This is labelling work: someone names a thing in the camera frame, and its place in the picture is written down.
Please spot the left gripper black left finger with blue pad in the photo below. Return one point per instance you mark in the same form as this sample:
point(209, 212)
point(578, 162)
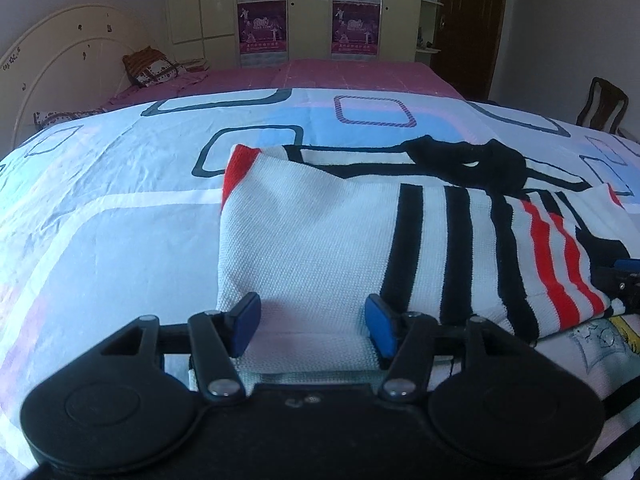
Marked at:
point(216, 339)

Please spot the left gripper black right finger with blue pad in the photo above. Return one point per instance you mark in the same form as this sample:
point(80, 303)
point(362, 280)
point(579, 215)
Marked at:
point(405, 342)

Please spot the white red black striped sweater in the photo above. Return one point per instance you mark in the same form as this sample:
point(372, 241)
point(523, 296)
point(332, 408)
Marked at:
point(450, 230)

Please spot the white patterned bed quilt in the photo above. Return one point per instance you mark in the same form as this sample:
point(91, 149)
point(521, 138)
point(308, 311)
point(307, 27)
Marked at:
point(117, 215)

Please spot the dark wooden chair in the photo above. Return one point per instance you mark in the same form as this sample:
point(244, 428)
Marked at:
point(605, 108)

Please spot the pink bed sheet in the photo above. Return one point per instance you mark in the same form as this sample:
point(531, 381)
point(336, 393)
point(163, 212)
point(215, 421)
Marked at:
point(408, 77)

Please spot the orange striped cartoon pillow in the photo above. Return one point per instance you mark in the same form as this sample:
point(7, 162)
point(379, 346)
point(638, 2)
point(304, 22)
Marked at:
point(149, 67)

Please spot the white dotted pillow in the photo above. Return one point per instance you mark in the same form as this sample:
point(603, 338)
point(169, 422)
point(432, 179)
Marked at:
point(44, 120)

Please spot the cream corner shelf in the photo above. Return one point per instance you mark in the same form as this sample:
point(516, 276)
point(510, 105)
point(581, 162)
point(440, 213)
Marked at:
point(425, 37)

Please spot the cream rounded headboard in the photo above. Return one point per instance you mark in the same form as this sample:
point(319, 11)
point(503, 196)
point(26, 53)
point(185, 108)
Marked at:
point(71, 60)

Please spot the dark wooden door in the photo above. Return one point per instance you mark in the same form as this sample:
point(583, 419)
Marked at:
point(467, 37)

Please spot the lower left purple poster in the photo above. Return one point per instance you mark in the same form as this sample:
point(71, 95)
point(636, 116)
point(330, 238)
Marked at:
point(263, 33)

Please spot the lower right purple poster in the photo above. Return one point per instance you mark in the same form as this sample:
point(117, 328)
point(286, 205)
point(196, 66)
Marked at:
point(355, 28)

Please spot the cream wardrobe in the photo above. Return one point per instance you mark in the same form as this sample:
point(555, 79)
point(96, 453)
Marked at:
point(207, 30)

